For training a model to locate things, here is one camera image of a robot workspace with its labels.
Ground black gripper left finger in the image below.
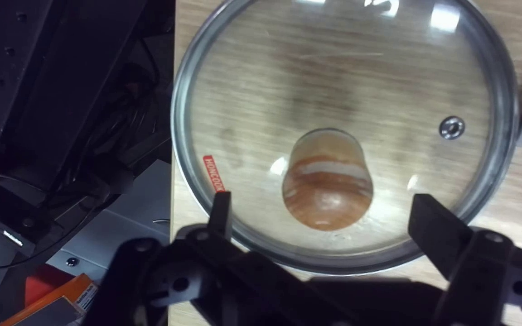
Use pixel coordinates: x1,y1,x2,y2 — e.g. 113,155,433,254
82,191,234,326

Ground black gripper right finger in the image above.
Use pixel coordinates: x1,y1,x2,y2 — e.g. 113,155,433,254
406,193,522,326

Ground glass lid with wooden knob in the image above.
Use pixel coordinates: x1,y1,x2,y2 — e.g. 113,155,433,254
169,0,522,276

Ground orange box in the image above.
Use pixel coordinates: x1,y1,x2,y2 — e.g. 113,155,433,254
0,274,102,326

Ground grey metal base plate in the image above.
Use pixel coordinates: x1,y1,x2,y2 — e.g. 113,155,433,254
45,158,174,287

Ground black equipment frame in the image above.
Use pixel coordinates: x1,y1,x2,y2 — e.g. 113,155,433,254
0,0,176,244

